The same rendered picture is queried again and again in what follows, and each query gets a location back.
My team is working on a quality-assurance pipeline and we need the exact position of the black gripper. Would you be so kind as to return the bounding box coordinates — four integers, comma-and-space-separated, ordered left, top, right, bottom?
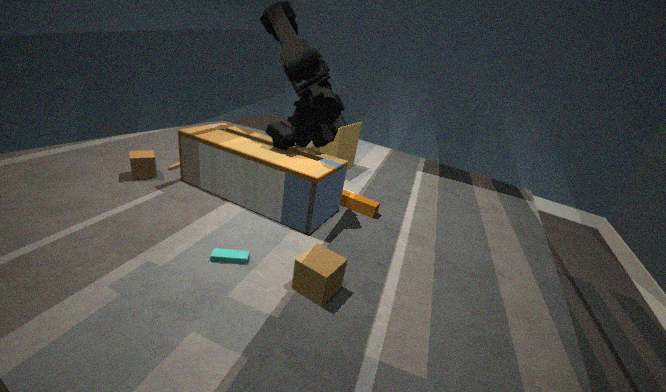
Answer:
265, 99, 313, 151

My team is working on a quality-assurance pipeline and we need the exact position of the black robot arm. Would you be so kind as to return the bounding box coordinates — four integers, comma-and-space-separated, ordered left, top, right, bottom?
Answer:
260, 1, 347, 147

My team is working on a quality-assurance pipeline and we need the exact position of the small green block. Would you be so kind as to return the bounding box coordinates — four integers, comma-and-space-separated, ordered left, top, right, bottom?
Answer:
211, 248, 250, 264

